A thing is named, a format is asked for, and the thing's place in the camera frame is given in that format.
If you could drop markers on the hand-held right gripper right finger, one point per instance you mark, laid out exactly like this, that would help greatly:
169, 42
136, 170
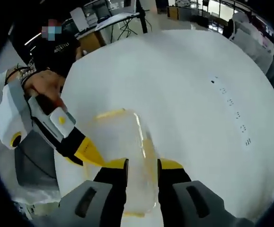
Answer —
188, 201

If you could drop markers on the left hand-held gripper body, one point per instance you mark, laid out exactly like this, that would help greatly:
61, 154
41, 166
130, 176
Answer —
9, 116

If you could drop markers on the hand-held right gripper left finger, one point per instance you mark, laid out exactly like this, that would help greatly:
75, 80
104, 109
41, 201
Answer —
99, 196

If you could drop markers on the clear plastic buckle container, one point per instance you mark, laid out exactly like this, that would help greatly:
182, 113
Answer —
122, 134

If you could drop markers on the person's left hand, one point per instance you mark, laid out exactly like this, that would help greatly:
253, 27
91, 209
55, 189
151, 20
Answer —
46, 81

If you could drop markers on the grey chair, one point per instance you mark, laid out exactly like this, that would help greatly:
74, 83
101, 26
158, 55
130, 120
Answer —
35, 163

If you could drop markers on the person in black shirt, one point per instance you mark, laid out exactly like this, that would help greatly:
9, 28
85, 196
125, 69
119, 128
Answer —
56, 54

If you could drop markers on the white box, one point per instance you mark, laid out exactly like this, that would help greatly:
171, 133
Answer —
83, 17

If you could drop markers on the white desk with black legs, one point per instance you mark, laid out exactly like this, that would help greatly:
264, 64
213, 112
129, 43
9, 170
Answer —
117, 20

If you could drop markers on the black tripod stand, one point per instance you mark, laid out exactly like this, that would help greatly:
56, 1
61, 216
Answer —
142, 16

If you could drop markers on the yellow cabinet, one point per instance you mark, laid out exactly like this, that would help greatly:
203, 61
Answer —
173, 12

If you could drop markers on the white padded chair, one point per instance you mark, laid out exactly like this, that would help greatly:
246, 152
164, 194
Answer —
252, 40

